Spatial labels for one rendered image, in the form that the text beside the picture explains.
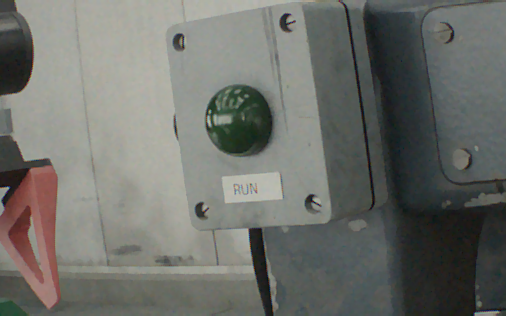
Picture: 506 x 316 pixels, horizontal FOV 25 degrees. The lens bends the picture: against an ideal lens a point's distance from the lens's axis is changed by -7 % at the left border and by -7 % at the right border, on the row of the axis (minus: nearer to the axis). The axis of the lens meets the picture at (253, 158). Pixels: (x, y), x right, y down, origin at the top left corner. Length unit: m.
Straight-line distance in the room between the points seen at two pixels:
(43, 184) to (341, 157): 0.25
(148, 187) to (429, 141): 7.25
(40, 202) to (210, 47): 0.21
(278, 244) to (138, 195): 7.27
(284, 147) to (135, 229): 7.41
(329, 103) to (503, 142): 0.08
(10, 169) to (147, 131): 7.02
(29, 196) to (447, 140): 0.28
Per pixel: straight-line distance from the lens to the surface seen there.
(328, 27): 0.48
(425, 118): 0.50
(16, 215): 0.70
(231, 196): 0.50
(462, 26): 0.49
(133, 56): 7.72
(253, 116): 0.48
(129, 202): 7.88
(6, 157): 0.67
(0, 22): 0.75
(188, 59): 0.51
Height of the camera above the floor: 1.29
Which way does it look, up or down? 3 degrees down
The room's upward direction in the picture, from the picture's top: 8 degrees counter-clockwise
